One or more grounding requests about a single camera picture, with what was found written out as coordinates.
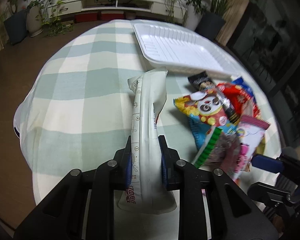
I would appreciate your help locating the blue snack bag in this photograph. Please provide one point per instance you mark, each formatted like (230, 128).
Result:
(240, 81)

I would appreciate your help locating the red snack bag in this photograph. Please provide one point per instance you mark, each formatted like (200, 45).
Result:
(238, 97)

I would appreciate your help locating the small vine plant right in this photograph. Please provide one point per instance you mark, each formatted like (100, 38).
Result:
(175, 9)

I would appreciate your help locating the green-edged clear nut bag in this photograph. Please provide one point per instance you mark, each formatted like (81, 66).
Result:
(217, 149)

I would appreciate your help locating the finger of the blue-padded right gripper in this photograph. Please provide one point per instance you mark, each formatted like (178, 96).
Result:
(169, 158)

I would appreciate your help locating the white snack packet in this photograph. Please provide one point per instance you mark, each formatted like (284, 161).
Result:
(146, 192)

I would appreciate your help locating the panda chips bag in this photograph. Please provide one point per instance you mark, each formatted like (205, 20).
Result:
(202, 114)

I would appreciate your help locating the white TV cabinet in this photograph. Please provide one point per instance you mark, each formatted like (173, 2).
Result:
(107, 10)

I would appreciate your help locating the green checkered tablecloth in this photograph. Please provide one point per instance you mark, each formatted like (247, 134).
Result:
(78, 114)

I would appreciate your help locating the dark potted plant left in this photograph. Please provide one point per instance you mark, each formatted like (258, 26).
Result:
(13, 21)

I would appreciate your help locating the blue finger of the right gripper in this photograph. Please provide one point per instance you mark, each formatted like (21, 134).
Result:
(267, 163)

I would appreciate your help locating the white plastic tray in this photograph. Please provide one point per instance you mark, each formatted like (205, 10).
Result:
(183, 52)

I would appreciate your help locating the large dark potted plant right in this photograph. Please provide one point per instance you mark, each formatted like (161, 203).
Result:
(212, 12)

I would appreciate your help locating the white potted plant left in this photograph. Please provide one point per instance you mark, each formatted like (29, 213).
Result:
(42, 14)

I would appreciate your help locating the black snack bag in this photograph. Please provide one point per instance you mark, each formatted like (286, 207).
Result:
(205, 84)

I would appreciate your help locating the pink snack packet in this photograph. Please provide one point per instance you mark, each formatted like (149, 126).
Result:
(248, 136)

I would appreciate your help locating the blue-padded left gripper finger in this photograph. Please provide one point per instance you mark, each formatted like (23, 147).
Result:
(123, 174)

